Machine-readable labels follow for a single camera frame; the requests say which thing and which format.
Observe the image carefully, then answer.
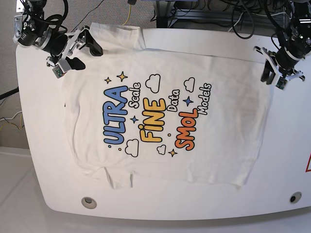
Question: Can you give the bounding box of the table cable grommet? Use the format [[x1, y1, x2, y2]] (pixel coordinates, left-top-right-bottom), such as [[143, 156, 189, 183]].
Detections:
[[81, 197, 97, 209], [290, 192, 302, 203]]

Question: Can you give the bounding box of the yellow cable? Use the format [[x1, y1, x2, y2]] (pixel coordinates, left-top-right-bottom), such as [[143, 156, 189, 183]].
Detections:
[[0, 113, 24, 133]]

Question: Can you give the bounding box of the red warning sticker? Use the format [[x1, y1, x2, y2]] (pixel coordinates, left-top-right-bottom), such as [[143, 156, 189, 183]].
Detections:
[[305, 155, 311, 172]]

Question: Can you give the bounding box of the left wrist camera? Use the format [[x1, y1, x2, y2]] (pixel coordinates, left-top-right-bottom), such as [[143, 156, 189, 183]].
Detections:
[[276, 77, 287, 90]]

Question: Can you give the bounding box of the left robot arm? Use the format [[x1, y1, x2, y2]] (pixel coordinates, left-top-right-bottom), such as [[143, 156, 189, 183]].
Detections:
[[254, 0, 311, 90]]

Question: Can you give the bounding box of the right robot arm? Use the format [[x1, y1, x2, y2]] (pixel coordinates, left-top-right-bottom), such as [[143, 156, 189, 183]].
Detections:
[[13, 0, 104, 78]]

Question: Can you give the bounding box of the black bar under table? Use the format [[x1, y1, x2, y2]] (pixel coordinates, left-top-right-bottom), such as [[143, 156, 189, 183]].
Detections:
[[0, 87, 19, 100]]

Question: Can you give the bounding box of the white cable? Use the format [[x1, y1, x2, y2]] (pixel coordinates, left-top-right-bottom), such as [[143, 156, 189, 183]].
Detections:
[[0, 111, 22, 121]]

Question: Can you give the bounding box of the right table cable grommet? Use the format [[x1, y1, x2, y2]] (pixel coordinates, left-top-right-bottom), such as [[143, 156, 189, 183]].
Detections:
[[290, 192, 302, 203]]

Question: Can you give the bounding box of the white printed T-shirt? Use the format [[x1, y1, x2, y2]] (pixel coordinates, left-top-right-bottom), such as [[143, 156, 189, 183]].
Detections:
[[62, 23, 272, 189]]

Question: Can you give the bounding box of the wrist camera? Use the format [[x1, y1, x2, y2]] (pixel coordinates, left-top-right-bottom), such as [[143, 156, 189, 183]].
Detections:
[[52, 60, 71, 79], [276, 77, 287, 90]]

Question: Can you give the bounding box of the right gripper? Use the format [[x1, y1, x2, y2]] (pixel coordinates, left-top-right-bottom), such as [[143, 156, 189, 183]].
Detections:
[[46, 26, 104, 70]]

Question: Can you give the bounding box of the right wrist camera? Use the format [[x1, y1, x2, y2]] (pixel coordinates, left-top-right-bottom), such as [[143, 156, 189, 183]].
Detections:
[[52, 60, 71, 79]]

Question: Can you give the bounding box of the left table cable grommet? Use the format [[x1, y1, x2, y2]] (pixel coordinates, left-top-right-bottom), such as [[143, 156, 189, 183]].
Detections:
[[81, 197, 97, 209]]

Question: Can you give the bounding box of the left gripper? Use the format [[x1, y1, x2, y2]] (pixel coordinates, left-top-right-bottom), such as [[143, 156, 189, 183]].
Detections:
[[253, 46, 305, 84]]

